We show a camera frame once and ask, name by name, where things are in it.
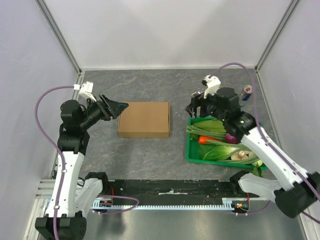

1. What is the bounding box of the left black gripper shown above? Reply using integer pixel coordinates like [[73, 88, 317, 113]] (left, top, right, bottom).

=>
[[79, 93, 129, 130]]

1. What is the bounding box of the brown cardboard box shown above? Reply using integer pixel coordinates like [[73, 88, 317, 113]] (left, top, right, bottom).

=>
[[117, 102, 170, 139]]

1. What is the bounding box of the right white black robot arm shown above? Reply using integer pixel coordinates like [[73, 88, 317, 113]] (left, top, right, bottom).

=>
[[185, 87, 320, 218]]

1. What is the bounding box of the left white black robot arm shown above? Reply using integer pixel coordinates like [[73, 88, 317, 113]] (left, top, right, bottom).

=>
[[35, 94, 129, 240]]

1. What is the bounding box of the orange blue rectangular box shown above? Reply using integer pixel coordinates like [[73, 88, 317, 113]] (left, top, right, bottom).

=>
[[191, 91, 204, 98]]

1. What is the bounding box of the green bean bundle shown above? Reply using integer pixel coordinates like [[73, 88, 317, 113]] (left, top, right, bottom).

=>
[[186, 125, 227, 141]]

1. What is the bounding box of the orange carrot piece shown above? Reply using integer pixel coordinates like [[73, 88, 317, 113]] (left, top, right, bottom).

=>
[[198, 135, 216, 145]]

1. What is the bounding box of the green plastic tray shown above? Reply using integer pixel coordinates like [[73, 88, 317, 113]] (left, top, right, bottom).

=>
[[186, 117, 267, 170]]

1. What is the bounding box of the leafy green vegetable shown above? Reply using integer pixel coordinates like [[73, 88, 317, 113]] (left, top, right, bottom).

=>
[[188, 118, 263, 177]]

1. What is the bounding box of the purple onion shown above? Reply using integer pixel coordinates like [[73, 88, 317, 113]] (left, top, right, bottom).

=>
[[224, 133, 239, 144]]

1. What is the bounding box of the blue silver drink can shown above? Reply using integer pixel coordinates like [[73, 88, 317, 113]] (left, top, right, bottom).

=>
[[239, 85, 253, 107]]

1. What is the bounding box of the beige mushroom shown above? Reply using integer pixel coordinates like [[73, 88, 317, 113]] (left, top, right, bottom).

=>
[[230, 150, 255, 161]]

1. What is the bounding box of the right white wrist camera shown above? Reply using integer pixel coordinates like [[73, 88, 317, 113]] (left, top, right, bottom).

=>
[[202, 75, 221, 99]]

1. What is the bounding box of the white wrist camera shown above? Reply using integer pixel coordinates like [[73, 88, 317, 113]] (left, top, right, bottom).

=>
[[202, 75, 221, 99], [73, 81, 97, 103]]

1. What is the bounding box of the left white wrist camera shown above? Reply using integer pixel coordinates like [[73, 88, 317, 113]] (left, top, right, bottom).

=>
[[73, 81, 97, 103]]

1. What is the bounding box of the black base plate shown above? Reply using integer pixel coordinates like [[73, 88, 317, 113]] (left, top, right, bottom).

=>
[[102, 179, 257, 198]]

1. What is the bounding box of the aluminium front rail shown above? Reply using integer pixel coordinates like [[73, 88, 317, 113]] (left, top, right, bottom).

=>
[[34, 178, 310, 201]]

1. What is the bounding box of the grey slotted cable duct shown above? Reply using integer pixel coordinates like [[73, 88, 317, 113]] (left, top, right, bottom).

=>
[[91, 199, 249, 211]]

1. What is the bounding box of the left aluminium frame post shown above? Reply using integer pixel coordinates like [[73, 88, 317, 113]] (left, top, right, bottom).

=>
[[35, 0, 82, 75]]

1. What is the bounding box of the aluminium frame post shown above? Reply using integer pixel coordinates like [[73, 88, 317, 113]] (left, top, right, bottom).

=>
[[254, 0, 301, 73], [35, 0, 82, 75]]

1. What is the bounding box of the right aluminium frame post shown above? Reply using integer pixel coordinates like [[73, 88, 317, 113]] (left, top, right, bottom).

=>
[[254, 0, 301, 73]]

